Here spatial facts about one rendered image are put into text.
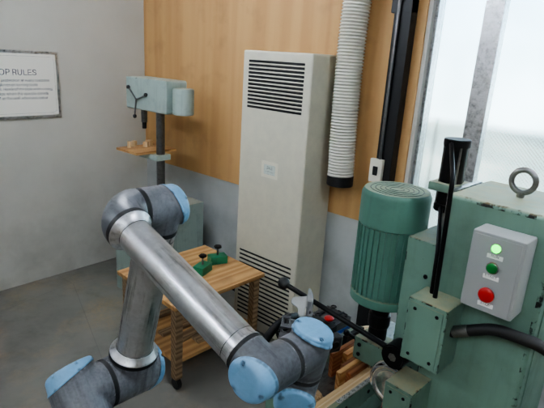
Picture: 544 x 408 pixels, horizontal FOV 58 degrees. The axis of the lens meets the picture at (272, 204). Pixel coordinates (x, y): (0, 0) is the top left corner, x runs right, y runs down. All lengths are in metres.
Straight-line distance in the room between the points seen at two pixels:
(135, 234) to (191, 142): 2.76
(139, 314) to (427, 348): 0.81
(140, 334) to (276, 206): 1.60
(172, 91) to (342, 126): 1.22
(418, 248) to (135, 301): 0.80
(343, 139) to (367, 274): 1.56
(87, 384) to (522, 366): 1.14
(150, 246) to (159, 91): 2.32
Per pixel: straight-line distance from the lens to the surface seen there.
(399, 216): 1.21
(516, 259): 1.00
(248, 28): 3.42
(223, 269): 2.97
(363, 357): 1.45
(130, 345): 1.58
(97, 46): 4.11
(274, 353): 0.97
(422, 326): 1.11
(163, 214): 1.31
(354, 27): 2.72
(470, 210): 1.08
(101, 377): 1.61
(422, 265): 1.21
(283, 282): 1.39
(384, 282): 1.28
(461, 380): 1.22
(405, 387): 1.21
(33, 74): 3.87
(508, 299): 1.03
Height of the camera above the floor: 1.78
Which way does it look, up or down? 17 degrees down
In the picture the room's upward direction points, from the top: 4 degrees clockwise
